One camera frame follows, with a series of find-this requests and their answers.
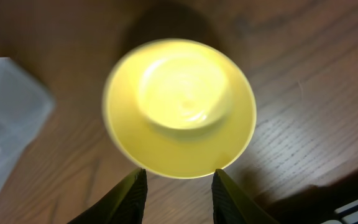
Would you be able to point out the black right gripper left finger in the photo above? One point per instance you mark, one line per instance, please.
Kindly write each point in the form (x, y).
(123, 204)

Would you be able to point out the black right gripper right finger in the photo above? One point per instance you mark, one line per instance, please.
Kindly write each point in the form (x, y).
(232, 206)

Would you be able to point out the yellow small bowl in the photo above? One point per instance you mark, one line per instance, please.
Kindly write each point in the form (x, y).
(179, 108)

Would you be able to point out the clear plastic storage container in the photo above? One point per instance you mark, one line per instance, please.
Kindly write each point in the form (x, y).
(25, 105)

